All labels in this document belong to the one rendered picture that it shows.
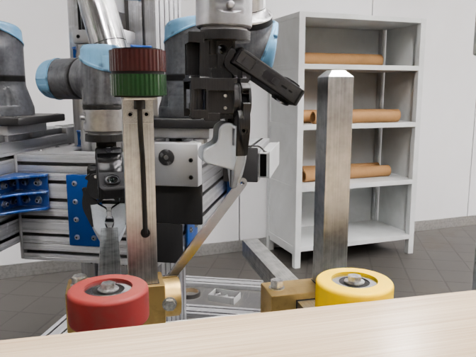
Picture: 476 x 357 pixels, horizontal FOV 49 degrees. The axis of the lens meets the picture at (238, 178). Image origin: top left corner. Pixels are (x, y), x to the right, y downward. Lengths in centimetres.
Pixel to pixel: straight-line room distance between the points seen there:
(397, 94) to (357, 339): 340
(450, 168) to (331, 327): 402
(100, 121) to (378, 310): 59
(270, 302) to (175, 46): 71
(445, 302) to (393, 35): 341
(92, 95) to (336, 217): 47
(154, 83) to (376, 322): 32
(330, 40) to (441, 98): 107
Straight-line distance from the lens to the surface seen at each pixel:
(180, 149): 107
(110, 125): 92
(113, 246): 84
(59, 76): 99
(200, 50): 69
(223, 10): 69
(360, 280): 56
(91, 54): 93
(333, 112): 67
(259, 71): 71
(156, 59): 55
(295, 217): 322
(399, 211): 383
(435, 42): 428
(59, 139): 157
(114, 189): 86
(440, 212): 447
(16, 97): 141
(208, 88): 68
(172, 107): 120
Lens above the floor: 110
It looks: 10 degrees down
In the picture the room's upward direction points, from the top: straight up
